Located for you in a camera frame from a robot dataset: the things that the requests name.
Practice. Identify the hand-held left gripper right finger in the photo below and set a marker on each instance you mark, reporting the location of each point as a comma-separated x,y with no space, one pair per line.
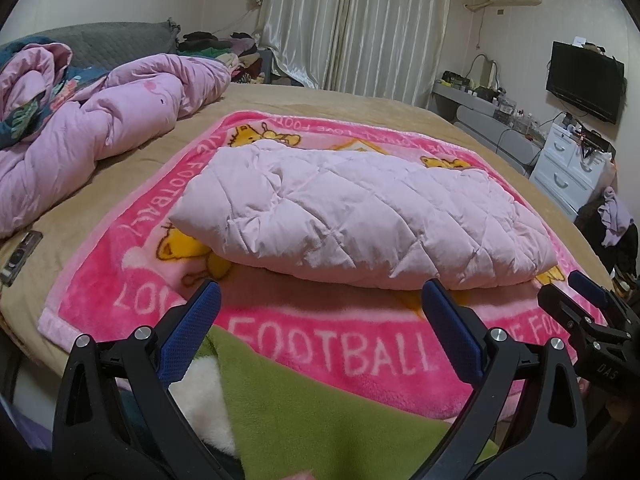
452,332

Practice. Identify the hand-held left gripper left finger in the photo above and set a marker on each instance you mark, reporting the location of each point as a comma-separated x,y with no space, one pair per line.
192,332

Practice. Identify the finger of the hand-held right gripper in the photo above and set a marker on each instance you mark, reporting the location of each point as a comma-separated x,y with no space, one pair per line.
570,315
600,295

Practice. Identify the pink quilted jacket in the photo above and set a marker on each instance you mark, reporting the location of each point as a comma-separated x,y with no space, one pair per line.
350,210

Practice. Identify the dark clothes heap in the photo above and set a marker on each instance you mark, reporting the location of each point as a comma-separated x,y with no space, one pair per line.
590,230

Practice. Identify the pile of mixed clothes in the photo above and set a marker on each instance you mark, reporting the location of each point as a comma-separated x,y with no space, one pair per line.
220,52

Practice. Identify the white fleece cloth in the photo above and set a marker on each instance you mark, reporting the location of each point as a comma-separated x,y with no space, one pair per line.
205,405

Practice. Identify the lilac cloth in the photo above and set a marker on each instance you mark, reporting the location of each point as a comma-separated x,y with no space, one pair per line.
617,215

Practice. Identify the white drawer chest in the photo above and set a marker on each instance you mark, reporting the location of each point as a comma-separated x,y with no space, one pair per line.
565,175

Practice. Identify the pink printed blanket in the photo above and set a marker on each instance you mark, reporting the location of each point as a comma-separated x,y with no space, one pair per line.
325,345

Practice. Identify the green fleece clothing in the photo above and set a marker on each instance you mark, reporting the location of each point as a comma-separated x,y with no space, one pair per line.
325,425

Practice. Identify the black red electronic device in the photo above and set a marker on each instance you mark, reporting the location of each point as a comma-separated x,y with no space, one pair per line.
587,137

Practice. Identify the dark rectangular device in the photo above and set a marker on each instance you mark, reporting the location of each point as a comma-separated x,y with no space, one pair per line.
20,257

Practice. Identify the grey padded chair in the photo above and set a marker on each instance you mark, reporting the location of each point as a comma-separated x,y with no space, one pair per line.
495,132

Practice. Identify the black flat television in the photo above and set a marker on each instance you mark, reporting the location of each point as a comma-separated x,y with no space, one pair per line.
585,82

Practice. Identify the pink floral comforter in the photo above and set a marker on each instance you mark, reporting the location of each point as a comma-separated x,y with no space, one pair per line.
100,135

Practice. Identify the grey desk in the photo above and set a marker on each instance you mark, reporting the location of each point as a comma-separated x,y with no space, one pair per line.
450,90

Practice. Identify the oval desk mirror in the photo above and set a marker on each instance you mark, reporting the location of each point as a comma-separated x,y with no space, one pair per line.
485,72

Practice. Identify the small white box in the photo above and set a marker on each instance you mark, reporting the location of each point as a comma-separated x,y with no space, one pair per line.
582,42

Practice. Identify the grey pillow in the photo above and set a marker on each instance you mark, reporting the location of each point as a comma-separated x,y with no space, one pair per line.
110,40

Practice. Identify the cream satin curtain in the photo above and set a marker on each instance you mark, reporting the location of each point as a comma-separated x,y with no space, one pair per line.
360,25

